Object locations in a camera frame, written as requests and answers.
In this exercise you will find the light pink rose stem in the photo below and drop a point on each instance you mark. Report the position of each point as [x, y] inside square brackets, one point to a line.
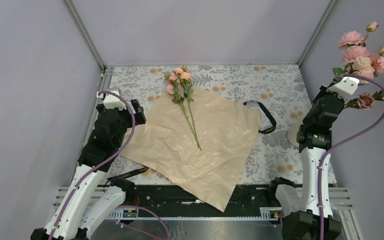
[377, 62]

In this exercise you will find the cream bud rose stem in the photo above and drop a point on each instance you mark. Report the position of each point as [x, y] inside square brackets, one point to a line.
[361, 66]

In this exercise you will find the large pink rose stem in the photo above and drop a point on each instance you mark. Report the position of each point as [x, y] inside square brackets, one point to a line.
[353, 44]

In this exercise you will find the small pink rose stem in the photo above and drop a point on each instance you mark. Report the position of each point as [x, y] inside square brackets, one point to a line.
[180, 91]

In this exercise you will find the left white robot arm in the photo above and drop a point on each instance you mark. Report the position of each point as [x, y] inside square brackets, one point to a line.
[73, 220]

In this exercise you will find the beige cylindrical vase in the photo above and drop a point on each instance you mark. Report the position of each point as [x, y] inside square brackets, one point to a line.
[293, 131]

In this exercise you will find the peach paper flower bouquet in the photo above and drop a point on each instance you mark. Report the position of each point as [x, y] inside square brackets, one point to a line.
[205, 156]

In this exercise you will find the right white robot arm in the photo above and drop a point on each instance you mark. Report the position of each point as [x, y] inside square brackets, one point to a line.
[310, 216]

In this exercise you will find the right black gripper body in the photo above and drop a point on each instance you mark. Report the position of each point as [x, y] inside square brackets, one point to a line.
[306, 120]

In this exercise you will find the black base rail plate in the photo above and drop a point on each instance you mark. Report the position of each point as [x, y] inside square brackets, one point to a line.
[172, 201]

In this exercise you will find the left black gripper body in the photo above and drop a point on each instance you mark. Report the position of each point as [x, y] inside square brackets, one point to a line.
[126, 119]

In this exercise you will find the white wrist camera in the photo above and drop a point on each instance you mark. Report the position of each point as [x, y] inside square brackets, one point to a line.
[343, 86]
[110, 101]

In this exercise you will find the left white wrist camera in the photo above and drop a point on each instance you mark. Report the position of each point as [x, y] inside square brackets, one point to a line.
[110, 101]

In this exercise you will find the peach orange rose stem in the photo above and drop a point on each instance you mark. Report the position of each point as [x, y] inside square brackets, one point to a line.
[185, 74]

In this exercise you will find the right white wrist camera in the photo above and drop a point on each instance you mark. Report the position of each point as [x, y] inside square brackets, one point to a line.
[343, 86]

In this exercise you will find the dusty mauve rose stem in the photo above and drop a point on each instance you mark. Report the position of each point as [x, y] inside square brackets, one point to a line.
[365, 100]

